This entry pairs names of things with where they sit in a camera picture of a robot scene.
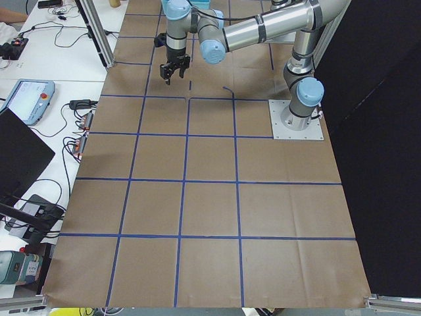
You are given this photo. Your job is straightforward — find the light blue plastic bin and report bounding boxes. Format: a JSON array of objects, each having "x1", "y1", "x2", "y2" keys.
[{"x1": 190, "y1": 0, "x2": 211, "y2": 10}]

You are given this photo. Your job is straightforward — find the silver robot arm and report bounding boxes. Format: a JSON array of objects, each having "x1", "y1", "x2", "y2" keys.
[{"x1": 155, "y1": 0, "x2": 347, "y2": 131}]

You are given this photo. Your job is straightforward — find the black laptop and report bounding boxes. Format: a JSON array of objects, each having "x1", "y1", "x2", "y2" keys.
[{"x1": 0, "y1": 109, "x2": 55, "y2": 207}]

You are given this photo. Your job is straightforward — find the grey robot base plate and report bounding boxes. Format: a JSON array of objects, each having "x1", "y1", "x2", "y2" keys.
[{"x1": 268, "y1": 99, "x2": 324, "y2": 142}]

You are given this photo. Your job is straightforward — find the robot teach pendant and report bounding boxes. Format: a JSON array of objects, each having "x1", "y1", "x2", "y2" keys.
[{"x1": 1, "y1": 79, "x2": 55, "y2": 126}]

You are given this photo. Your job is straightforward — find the wooden cylinder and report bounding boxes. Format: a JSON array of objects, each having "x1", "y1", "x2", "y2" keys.
[{"x1": 109, "y1": 0, "x2": 121, "y2": 8}]

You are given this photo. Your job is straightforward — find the aluminium frame post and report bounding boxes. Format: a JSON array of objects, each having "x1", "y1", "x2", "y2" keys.
[{"x1": 75, "y1": 0, "x2": 114, "y2": 69}]

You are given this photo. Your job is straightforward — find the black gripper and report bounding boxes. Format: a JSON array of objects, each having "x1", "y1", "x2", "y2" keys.
[{"x1": 160, "y1": 46, "x2": 190, "y2": 85}]

